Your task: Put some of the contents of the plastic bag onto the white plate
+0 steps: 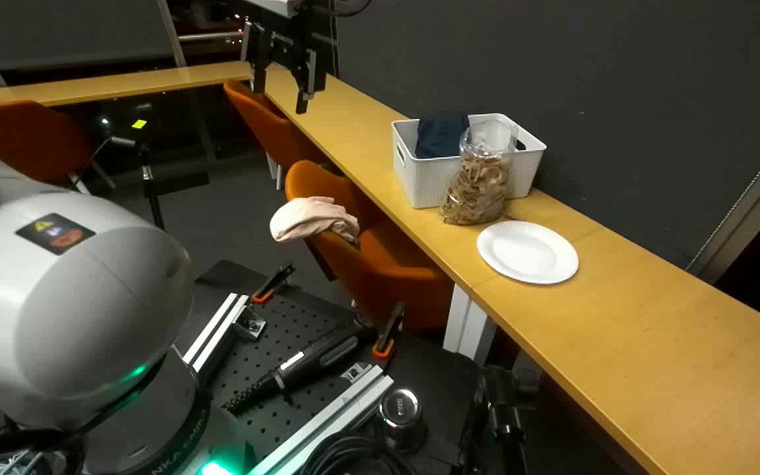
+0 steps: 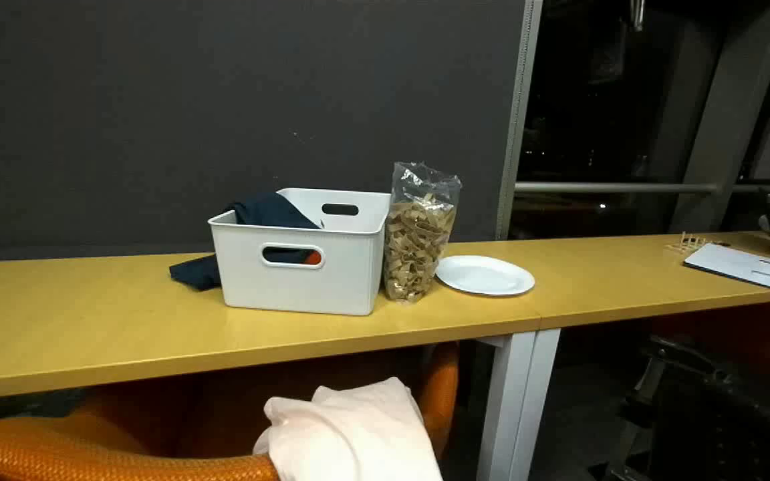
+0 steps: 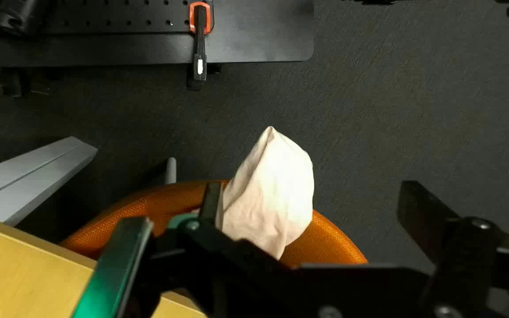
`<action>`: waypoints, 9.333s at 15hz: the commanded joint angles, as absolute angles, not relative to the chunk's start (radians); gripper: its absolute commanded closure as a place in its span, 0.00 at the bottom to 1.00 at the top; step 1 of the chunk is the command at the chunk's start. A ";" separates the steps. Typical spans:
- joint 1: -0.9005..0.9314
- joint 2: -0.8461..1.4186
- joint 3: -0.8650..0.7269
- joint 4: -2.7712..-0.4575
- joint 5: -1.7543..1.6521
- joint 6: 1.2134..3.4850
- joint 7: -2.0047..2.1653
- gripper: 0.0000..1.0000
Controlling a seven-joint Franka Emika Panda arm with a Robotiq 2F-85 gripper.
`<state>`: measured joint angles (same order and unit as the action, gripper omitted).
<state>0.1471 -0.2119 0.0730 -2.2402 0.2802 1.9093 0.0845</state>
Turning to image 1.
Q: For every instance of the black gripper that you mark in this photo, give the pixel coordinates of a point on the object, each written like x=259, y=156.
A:
x=311, y=27

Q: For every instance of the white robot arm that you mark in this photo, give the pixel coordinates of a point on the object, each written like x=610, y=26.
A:
x=90, y=375

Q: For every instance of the white round plate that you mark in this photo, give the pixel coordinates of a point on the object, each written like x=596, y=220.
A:
x=529, y=251

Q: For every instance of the far orange chair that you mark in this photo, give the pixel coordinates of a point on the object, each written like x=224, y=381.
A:
x=276, y=134

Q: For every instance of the orange chair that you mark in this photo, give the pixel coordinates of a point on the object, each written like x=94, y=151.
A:
x=381, y=269
x=276, y=134
x=42, y=145

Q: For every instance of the pink cloth on chair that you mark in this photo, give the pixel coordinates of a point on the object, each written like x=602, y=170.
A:
x=305, y=218

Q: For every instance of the dark blue cloth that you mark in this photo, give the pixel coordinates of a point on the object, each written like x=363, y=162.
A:
x=441, y=137

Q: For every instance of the white plastic storage bin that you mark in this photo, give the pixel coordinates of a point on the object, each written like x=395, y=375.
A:
x=426, y=182

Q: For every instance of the near orange chair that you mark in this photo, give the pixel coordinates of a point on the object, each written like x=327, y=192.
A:
x=381, y=269

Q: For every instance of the orange chair at left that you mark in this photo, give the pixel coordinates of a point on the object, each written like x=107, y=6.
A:
x=42, y=145

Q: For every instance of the black perforated breadboard base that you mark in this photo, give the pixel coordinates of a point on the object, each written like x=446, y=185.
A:
x=261, y=339

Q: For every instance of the black handheld tool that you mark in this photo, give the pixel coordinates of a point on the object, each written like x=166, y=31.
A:
x=311, y=361

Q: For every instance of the white table leg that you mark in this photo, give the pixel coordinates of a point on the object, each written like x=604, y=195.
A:
x=468, y=329

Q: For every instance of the round metal tin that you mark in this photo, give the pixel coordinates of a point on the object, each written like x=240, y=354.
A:
x=399, y=411

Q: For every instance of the orange handled clamp left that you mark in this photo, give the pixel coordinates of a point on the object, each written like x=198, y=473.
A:
x=265, y=295

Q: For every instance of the orange handled clamp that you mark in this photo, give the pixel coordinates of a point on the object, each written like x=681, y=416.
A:
x=385, y=339
x=265, y=295

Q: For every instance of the silver aluminium rail left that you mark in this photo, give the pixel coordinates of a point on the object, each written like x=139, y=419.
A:
x=215, y=331

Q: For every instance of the silver aluminium rail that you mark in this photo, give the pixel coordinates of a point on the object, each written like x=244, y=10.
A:
x=356, y=399
x=215, y=331

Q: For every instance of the orange handled clamp right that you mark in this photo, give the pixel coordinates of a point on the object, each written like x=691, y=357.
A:
x=385, y=339

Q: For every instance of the silver aluminium rail right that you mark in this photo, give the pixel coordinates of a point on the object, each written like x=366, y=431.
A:
x=356, y=399

